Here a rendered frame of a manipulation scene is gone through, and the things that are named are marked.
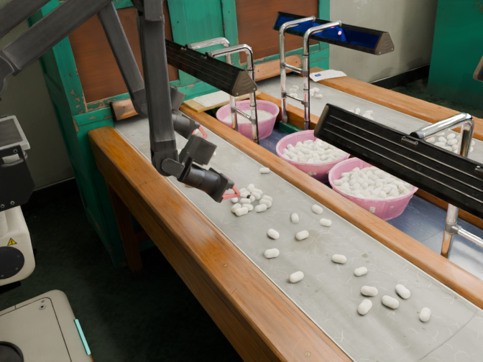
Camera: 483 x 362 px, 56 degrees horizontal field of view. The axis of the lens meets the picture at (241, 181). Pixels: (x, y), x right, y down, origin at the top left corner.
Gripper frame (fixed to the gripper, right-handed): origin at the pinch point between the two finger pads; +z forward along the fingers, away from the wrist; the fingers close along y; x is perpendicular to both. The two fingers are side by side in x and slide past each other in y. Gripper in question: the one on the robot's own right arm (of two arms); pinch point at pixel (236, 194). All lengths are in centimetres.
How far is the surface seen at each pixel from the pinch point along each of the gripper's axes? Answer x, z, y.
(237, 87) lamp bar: -25.9, -8.9, 12.4
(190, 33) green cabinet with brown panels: -41, 10, 91
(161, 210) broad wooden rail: 15.7, -10.8, 13.0
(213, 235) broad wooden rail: 11.3, -5.9, -6.9
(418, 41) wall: -161, 255, 182
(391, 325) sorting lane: 3, 7, -54
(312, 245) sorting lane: 0.3, 10.4, -23.6
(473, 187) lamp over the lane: -27, -10, -61
